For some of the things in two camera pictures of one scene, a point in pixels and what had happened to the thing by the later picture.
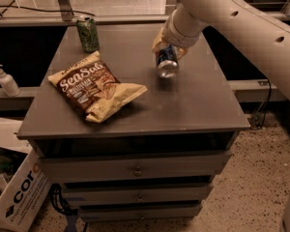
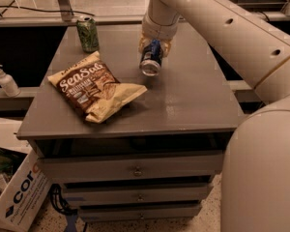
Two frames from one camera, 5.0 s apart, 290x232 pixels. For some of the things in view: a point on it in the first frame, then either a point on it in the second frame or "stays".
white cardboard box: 19,183 stays
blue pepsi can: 167,61 → 151,61
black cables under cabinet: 60,203 stays
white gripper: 176,36 → 157,28
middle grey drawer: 93,193 stays
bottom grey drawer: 146,211 stays
